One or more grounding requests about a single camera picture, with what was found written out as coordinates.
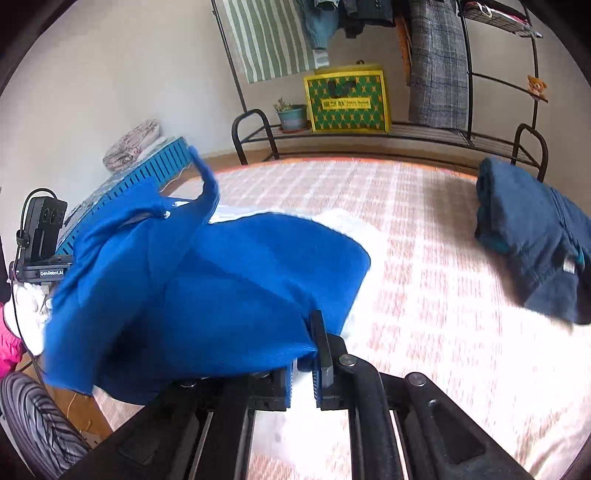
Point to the white and blue sweatshirt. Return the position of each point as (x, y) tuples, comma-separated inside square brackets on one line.
[(207, 286)]

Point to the bed with pink plaid sheet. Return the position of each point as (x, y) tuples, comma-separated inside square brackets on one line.
[(438, 277)]

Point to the folded floral bedding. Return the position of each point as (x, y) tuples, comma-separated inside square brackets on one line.
[(131, 145)]

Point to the small potted plant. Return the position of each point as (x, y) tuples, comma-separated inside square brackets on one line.
[(292, 117)]

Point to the blue slotted plastic crate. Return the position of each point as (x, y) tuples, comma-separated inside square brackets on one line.
[(152, 168)]

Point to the black rubber tyre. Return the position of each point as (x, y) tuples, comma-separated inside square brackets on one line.
[(37, 424)]

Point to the green striped hanging cloth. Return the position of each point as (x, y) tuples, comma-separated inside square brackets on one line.
[(268, 37)]

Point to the grey plaid hanging cloth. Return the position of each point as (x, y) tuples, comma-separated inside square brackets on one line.
[(436, 69)]

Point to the blue denim hanging garment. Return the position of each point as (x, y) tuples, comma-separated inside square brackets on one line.
[(321, 27)]

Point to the small teddy bear toy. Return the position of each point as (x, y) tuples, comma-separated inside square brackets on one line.
[(536, 86)]

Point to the person's left hand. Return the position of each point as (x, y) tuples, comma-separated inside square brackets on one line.
[(30, 309)]

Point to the orange hanging cloth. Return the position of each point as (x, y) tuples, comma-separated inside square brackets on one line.
[(404, 50)]

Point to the dark hanging clothes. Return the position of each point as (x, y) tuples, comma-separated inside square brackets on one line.
[(369, 14)]

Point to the black metal rack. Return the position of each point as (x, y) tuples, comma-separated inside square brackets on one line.
[(415, 130)]

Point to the folded navy garment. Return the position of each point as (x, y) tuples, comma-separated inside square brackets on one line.
[(517, 217)]

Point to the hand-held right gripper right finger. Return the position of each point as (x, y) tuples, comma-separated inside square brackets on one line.
[(318, 387)]

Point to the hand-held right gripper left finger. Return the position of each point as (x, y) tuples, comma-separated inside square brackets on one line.
[(291, 387)]

